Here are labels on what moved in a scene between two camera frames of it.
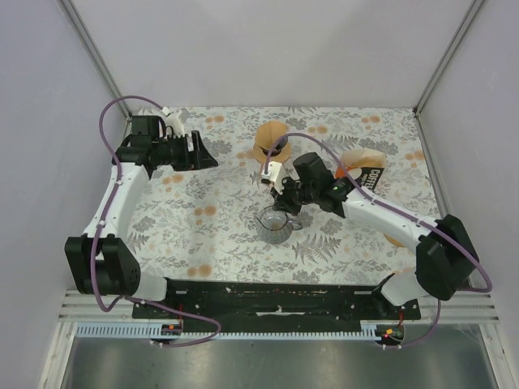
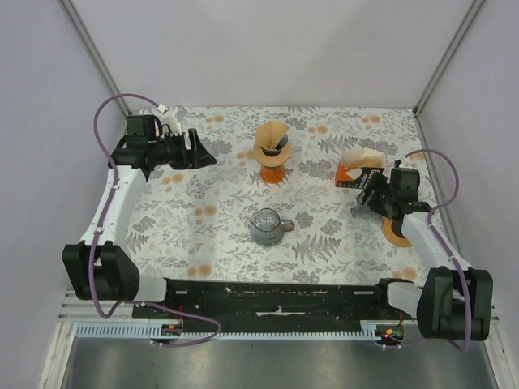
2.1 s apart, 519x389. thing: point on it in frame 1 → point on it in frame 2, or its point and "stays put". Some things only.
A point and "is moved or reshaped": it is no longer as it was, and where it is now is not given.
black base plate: (275, 299) stays put
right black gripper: (282, 202) → (376, 183)
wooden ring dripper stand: (263, 159) → (269, 140)
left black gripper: (199, 158) stays put
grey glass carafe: (273, 227) is moved or reshaped
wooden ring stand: (393, 241) stays put
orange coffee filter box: (365, 165) stays put
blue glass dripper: (282, 142) stays put
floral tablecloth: (220, 223) stays put
